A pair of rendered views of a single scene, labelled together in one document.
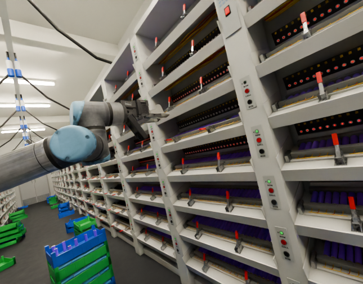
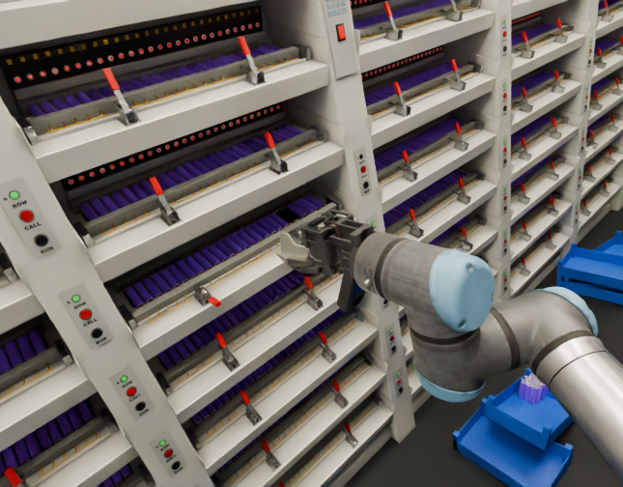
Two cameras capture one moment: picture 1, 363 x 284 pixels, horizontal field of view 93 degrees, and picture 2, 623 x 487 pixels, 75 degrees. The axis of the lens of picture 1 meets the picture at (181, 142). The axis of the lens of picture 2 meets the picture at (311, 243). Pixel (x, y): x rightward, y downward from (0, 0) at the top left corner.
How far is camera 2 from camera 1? 1.12 m
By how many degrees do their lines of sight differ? 84
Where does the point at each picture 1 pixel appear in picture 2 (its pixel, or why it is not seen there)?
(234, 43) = (348, 92)
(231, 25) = (345, 61)
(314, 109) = (410, 188)
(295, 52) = (401, 128)
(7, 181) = not seen: outside the picture
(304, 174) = not seen: hidden behind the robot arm
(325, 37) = (417, 119)
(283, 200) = not seen: hidden behind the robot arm
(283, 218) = (391, 313)
